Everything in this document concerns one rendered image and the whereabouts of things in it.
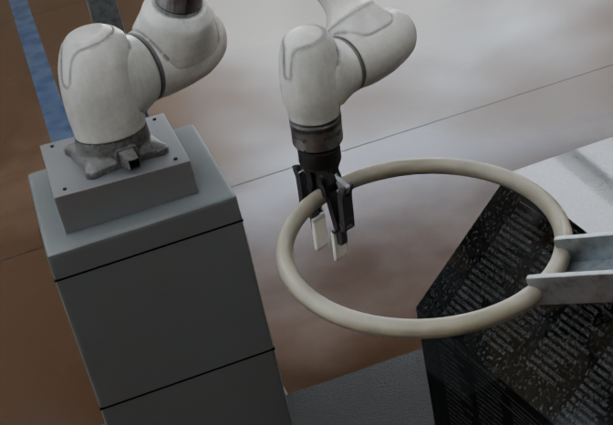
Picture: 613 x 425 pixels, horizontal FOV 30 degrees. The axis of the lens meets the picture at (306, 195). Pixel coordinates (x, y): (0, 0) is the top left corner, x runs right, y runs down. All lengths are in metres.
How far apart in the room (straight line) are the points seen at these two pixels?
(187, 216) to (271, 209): 1.54
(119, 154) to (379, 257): 1.33
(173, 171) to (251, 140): 1.99
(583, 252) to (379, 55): 0.48
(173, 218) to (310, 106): 0.54
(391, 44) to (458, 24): 3.04
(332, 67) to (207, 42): 0.60
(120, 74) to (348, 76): 0.59
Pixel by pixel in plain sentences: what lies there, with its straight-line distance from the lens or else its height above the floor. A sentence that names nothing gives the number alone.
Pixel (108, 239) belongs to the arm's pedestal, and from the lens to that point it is 2.33.
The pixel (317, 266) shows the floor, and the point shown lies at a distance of 3.52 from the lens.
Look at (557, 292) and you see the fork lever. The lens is 1.76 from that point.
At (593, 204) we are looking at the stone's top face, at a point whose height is 0.80.
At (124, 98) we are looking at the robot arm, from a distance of 2.35.
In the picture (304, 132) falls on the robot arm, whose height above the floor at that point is 1.07.
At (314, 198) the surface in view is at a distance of 2.01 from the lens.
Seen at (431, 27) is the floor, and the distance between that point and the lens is 5.02.
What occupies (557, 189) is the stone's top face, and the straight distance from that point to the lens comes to 2.18.
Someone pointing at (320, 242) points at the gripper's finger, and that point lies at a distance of 2.12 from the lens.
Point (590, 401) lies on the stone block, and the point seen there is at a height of 0.65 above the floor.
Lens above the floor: 1.94
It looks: 30 degrees down
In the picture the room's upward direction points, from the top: 12 degrees counter-clockwise
